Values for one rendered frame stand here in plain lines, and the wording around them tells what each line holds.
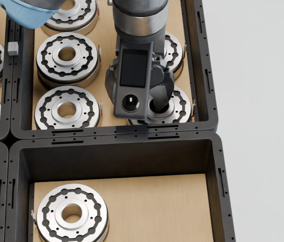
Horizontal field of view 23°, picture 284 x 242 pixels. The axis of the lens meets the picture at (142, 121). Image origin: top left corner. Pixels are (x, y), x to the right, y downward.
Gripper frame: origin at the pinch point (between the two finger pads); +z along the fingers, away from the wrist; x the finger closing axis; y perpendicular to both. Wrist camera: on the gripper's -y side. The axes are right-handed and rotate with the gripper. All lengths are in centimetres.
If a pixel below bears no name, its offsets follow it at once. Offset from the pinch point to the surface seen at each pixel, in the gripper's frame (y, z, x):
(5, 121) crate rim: -8.0, -8.0, 18.9
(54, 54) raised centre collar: 9.3, -1.7, 14.5
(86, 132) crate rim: -9.3, -8.0, 7.1
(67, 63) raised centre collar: 7.6, -1.7, 12.1
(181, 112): -0.4, -0.8, -6.6
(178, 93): 3.1, -0.8, -6.1
